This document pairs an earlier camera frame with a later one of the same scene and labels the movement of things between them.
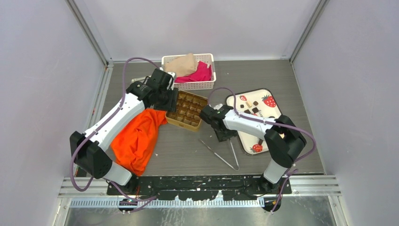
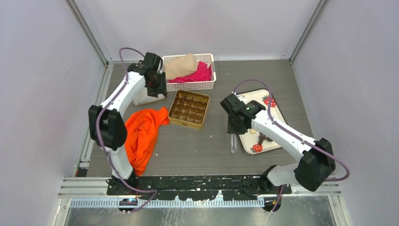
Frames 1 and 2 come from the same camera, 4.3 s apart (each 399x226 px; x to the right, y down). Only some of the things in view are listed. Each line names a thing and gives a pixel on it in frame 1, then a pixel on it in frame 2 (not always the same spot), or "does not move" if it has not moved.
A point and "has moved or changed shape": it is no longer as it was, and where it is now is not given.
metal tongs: x=225 y=162 has moved or changed shape
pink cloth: x=203 y=73 does not move
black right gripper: x=223 y=137 → x=232 y=130
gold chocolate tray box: x=187 y=115 does not move
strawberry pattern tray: x=260 y=103 does not move
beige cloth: x=182 y=65 does not move
